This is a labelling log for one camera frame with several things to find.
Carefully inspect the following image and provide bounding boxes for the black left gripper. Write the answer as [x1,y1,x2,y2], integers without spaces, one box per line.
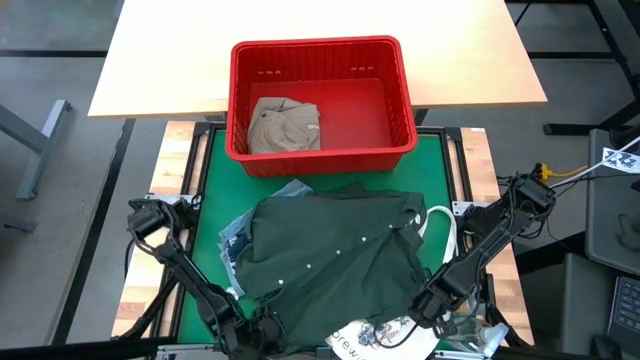
[232,307,290,360]

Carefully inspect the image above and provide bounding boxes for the white printed tote bag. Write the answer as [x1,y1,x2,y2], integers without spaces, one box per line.
[324,204,459,360]

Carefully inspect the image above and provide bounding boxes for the dark green garment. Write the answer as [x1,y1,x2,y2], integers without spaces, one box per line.
[234,183,430,357]

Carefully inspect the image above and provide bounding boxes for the light blue denim jeans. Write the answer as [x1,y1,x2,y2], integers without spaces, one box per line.
[218,178,315,300]

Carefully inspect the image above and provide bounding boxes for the beige garment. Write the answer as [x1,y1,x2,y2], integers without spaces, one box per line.
[247,96,322,155]

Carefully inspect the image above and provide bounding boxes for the red plastic laundry bin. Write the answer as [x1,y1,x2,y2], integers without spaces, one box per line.
[224,35,419,178]

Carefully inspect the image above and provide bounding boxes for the clear spray bottle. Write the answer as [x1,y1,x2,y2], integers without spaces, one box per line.
[449,319,510,357]

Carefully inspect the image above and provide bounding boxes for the wooden side board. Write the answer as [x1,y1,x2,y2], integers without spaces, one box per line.
[112,119,199,339]
[459,127,534,346]

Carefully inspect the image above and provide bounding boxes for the yellow power plug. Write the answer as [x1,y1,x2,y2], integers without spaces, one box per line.
[538,163,591,181]

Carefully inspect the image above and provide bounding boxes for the dark laptop keyboard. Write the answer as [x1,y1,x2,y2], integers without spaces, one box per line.
[607,275,640,346]

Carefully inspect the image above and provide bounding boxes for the grey side desk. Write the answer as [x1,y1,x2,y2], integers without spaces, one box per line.
[584,128,640,277]

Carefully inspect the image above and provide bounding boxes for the white printed paper flag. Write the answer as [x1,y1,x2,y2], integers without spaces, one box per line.
[602,146,640,175]

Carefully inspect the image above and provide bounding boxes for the light wooden desk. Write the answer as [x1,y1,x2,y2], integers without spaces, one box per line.
[88,0,548,120]

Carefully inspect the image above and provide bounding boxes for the grey metal table leg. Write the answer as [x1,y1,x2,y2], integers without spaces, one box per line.
[0,98,72,201]

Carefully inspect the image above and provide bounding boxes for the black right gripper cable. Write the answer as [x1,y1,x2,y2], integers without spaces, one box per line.
[372,317,429,350]

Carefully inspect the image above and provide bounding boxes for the black metal table frame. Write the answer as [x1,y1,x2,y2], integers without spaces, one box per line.
[49,119,532,360]

